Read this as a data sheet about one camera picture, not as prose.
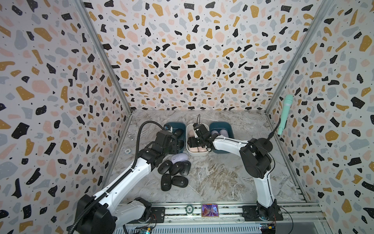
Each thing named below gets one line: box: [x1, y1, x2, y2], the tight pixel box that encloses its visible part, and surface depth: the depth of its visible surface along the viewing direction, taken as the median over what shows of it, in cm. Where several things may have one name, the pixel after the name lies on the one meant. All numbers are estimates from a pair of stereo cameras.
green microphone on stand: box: [263, 94, 294, 145], surface depth 81 cm
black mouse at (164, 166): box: [157, 159, 173, 175], surface depth 90 cm
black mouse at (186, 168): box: [179, 160, 192, 176], surface depth 89 cm
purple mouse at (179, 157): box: [170, 153, 189, 165], surface depth 94 cm
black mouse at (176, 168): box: [168, 161, 185, 176], surface depth 88 cm
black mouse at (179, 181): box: [171, 175, 189, 189], surface depth 85 cm
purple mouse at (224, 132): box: [219, 129, 229, 138], surface depth 108 cm
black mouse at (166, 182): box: [160, 173, 172, 192], surface depth 84 cm
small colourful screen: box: [201, 203, 220, 217], surface depth 76 cm
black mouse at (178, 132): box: [172, 128, 185, 139], surface depth 108 cm
